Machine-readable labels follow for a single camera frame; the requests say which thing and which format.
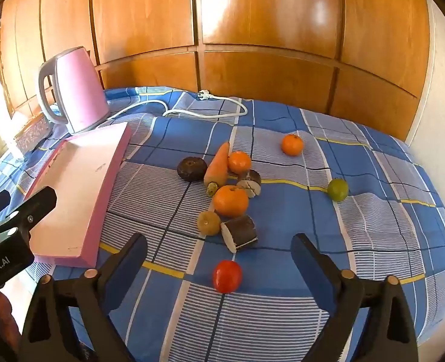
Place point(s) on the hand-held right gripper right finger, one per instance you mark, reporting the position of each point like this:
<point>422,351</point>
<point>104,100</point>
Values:
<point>313,271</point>

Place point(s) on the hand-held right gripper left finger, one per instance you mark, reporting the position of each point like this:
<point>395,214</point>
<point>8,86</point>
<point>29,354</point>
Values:
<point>126,267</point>

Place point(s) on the pink shallow box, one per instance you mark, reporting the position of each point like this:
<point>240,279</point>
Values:
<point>75,196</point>

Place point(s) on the black radish piece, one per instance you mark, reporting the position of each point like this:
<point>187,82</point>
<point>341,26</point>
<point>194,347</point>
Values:
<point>243,232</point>
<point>249,181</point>

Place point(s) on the red tomato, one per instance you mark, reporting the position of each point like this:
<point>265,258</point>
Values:
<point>227,276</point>

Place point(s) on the small yellowish round fruit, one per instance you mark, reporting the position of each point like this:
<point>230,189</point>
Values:
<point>208,223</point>

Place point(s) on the large orange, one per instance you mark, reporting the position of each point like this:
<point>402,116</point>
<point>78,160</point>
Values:
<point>230,201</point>

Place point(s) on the carrot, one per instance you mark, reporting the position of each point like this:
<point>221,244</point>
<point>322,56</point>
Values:
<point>217,169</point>

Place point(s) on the person's left hand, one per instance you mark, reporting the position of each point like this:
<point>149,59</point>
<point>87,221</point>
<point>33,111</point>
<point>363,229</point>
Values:
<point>3,313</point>

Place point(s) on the small clear glass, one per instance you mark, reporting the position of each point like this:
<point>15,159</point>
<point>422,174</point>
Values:
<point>20,155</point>

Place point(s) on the blue plaid blanket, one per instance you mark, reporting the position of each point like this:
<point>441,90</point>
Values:
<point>301,215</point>

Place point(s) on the silver tissue box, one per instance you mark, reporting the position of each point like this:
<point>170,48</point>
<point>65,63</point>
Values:
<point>33,132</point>

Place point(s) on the green lime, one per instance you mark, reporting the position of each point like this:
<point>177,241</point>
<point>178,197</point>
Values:
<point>338,190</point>

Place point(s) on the dark avocado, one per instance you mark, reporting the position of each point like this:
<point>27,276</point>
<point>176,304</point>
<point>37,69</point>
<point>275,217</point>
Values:
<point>191,169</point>

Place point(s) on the pink electric kettle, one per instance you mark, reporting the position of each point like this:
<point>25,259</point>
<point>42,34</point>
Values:
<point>81,86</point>

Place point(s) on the small tangerine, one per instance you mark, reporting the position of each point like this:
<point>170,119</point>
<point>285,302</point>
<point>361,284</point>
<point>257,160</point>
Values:
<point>240,163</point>
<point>292,145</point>

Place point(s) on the wooden wardrobe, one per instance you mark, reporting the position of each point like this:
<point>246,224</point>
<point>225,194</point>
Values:
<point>264,26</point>

